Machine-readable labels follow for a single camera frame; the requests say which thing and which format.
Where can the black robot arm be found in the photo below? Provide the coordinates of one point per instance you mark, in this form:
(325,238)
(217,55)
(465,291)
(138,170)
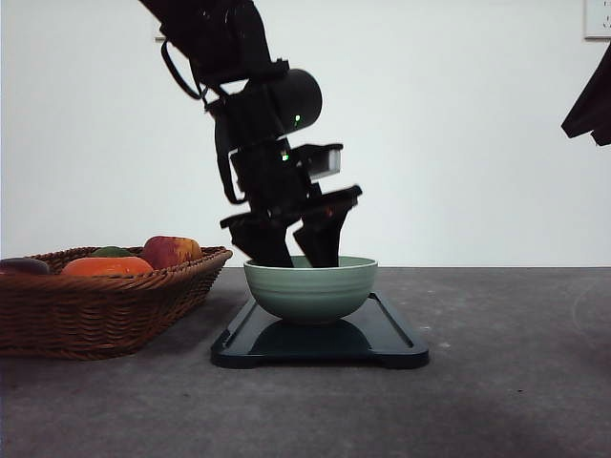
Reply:
(257,100)

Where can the white wall socket right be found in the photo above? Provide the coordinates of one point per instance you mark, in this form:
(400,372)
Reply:
(597,21)

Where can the green ceramic bowl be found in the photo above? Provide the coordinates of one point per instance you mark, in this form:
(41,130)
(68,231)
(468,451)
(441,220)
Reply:
(303,293)

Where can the white wall socket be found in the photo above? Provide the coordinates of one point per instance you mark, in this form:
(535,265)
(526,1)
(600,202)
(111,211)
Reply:
(597,21)
(158,38)

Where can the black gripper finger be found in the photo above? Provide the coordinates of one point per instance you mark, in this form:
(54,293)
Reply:
(592,112)

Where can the dark purple fruit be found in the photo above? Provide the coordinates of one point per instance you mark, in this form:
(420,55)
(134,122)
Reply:
(25,265)

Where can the dark green fruit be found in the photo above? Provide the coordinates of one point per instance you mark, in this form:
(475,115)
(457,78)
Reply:
(111,251)

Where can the white wall socket left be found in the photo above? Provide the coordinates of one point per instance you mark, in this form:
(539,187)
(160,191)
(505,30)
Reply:
(158,38)

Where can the dark rectangular tray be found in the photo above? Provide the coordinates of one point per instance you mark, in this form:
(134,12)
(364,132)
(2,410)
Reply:
(372,335)

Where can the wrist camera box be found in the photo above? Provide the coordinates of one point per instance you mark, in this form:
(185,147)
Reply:
(318,159)

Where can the orange tangerine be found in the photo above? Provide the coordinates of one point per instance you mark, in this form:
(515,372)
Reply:
(106,266)

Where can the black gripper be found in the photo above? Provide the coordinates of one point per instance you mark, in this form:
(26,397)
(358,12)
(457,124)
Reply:
(276,183)

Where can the red yellow apple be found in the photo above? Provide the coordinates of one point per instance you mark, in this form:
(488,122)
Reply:
(164,251)

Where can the brown wicker basket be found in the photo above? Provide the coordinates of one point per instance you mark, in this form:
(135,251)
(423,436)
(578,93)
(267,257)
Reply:
(62,316)

